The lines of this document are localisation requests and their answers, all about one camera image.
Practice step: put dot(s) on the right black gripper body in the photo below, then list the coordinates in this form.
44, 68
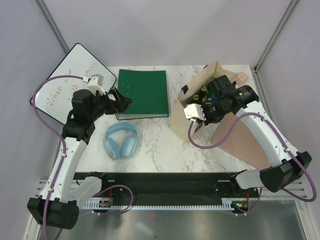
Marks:
214, 111

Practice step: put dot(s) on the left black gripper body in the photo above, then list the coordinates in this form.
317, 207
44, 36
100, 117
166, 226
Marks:
105, 105

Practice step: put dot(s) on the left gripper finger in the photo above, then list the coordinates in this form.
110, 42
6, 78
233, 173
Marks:
116, 95
122, 105

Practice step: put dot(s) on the beige canvas tote bag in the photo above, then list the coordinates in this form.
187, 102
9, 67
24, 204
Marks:
177, 121

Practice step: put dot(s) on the green glass bottle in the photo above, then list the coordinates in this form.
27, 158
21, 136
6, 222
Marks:
195, 99
204, 89

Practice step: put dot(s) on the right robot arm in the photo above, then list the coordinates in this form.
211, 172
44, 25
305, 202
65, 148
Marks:
287, 163

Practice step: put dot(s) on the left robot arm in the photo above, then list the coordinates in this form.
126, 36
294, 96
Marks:
58, 205

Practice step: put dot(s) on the blue headphones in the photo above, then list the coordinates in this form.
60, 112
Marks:
121, 149

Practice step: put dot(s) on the pink board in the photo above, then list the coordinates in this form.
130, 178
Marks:
241, 143

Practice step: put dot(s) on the pink power adapter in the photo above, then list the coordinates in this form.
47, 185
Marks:
241, 78

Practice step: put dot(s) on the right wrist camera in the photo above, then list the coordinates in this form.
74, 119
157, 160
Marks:
194, 112

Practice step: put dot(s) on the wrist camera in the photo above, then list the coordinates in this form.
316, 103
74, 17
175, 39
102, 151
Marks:
95, 84
194, 112

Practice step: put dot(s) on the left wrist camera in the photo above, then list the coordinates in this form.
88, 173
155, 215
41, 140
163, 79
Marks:
95, 84

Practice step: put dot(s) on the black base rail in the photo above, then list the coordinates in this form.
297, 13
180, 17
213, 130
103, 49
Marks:
173, 189

